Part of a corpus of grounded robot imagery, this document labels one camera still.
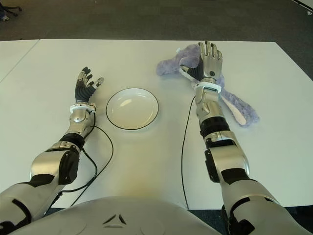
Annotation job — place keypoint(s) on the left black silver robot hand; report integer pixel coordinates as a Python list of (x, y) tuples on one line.
[(83, 90)]

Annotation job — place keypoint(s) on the black office chair base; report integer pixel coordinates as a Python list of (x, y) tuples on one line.
[(12, 7)]

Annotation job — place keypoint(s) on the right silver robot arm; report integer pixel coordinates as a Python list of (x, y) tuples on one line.
[(227, 151)]

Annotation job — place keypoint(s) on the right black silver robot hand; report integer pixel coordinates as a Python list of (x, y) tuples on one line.
[(210, 66)]

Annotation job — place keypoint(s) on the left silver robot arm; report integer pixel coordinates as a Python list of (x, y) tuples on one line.
[(49, 161)]

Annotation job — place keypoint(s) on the purple plush bunny doll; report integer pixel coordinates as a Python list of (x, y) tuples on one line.
[(168, 66)]

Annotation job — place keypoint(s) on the silver robot torso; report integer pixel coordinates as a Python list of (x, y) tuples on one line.
[(117, 218)]

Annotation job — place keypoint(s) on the white plate with black rim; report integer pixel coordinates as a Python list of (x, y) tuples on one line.
[(132, 108)]

